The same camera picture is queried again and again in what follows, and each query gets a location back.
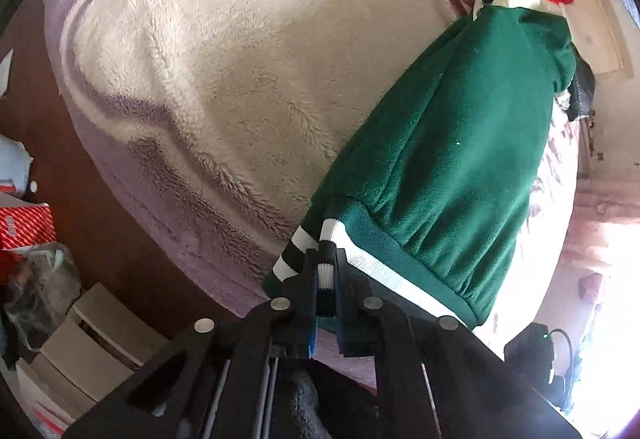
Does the white slatted stool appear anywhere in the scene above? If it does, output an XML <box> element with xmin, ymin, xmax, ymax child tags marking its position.
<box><xmin>67</xmin><ymin>283</ymin><xmax>173</xmax><ymax>367</ymax></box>

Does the black cable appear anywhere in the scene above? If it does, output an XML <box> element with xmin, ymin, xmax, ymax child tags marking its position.
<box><xmin>547</xmin><ymin>328</ymin><xmax>574</xmax><ymax>385</ymax></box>

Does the black folded garment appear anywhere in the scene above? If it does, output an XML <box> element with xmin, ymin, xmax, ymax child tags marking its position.
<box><xmin>570</xmin><ymin>46</ymin><xmax>597</xmax><ymax>122</ymax></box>

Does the white and blue bag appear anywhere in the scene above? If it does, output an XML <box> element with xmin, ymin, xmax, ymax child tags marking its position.
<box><xmin>0</xmin><ymin>134</ymin><xmax>35</xmax><ymax>198</ymax></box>

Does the translucent plastic bag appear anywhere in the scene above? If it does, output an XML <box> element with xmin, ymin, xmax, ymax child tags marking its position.
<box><xmin>2</xmin><ymin>243</ymin><xmax>82</xmax><ymax>352</ymax></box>

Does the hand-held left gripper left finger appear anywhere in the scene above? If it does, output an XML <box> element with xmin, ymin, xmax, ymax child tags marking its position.
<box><xmin>65</xmin><ymin>249</ymin><xmax>321</xmax><ymax>439</ymax></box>

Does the white paper sheet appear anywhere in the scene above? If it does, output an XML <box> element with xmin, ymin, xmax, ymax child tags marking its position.
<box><xmin>0</xmin><ymin>48</ymin><xmax>16</xmax><ymax>100</ymax></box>

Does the green varsity jacket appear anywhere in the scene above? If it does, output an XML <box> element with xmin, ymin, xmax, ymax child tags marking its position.
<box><xmin>262</xmin><ymin>0</ymin><xmax>578</xmax><ymax>332</ymax></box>

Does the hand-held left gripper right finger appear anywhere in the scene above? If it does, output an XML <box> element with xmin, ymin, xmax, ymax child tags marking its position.
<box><xmin>335</xmin><ymin>249</ymin><xmax>592</xmax><ymax>439</ymax></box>

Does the red printed box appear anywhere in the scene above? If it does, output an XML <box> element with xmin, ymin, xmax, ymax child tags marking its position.
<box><xmin>0</xmin><ymin>204</ymin><xmax>56</xmax><ymax>265</ymax></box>

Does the beige cardboard box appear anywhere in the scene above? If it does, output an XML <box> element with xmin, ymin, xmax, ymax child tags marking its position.
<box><xmin>15</xmin><ymin>359</ymin><xmax>101</xmax><ymax>435</ymax></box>
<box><xmin>40</xmin><ymin>319</ymin><xmax>136</xmax><ymax>400</ymax></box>

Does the cream wooden bed headboard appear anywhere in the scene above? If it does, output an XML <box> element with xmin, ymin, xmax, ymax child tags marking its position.
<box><xmin>565</xmin><ymin>0</ymin><xmax>628</xmax><ymax>80</ymax></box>

